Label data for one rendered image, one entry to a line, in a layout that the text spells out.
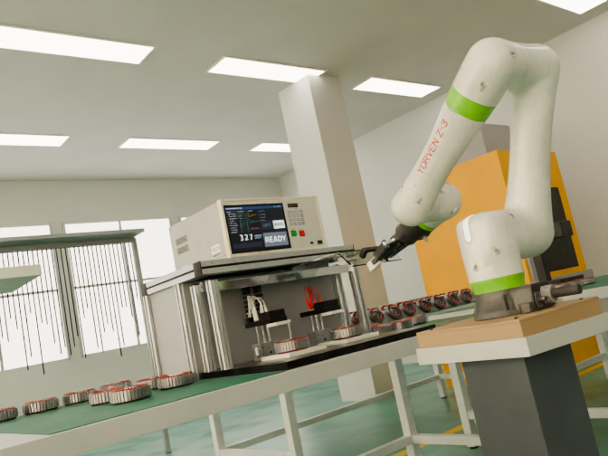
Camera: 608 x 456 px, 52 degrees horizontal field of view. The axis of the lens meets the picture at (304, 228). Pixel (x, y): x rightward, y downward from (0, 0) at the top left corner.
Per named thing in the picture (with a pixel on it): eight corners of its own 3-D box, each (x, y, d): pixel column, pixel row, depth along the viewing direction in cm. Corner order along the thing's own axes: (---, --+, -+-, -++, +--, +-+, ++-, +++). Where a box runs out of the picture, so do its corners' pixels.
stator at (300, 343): (318, 346, 197) (315, 334, 197) (293, 352, 188) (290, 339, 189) (292, 349, 204) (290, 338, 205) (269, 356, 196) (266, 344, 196)
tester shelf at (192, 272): (356, 255, 238) (353, 243, 238) (202, 275, 194) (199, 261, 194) (287, 276, 271) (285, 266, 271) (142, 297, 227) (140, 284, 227)
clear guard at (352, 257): (402, 260, 215) (398, 242, 216) (353, 266, 200) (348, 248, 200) (339, 276, 240) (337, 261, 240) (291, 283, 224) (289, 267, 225)
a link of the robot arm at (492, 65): (541, 55, 141) (505, 30, 148) (507, 52, 133) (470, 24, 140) (499, 123, 151) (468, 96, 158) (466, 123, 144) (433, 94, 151)
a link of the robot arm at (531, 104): (563, 257, 159) (573, 42, 151) (526, 265, 149) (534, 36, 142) (518, 251, 169) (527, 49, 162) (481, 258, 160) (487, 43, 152)
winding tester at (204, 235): (327, 248, 233) (317, 195, 236) (231, 259, 205) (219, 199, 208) (268, 267, 263) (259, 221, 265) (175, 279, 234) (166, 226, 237)
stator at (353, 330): (370, 332, 211) (368, 321, 212) (346, 338, 204) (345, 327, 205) (348, 336, 220) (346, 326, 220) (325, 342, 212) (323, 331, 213)
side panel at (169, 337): (203, 379, 203) (185, 282, 208) (194, 381, 201) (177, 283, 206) (164, 383, 224) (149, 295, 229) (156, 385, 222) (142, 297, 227)
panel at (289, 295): (344, 337, 244) (328, 263, 248) (197, 373, 201) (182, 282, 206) (342, 337, 245) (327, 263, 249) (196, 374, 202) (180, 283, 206)
